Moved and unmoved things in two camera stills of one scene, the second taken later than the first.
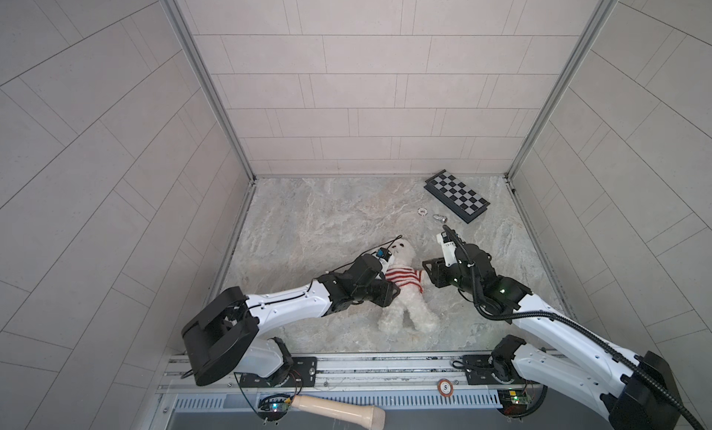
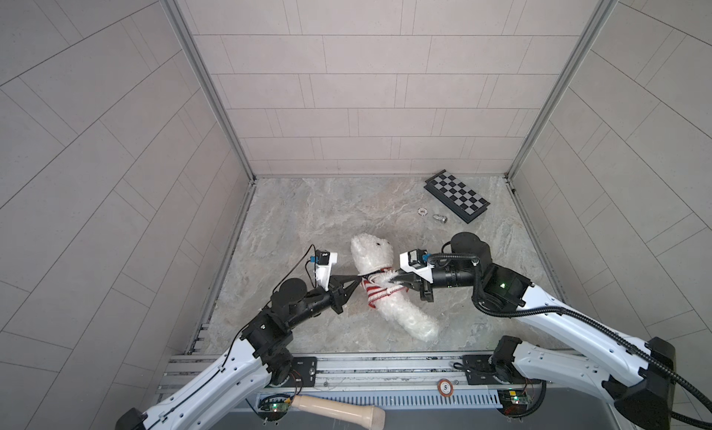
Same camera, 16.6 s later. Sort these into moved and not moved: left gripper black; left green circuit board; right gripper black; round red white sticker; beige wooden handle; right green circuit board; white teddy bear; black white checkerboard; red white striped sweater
Moved: white teddy bear; red white striped sweater; left gripper black; right gripper black
Not moved: black white checkerboard; beige wooden handle; round red white sticker; right green circuit board; left green circuit board
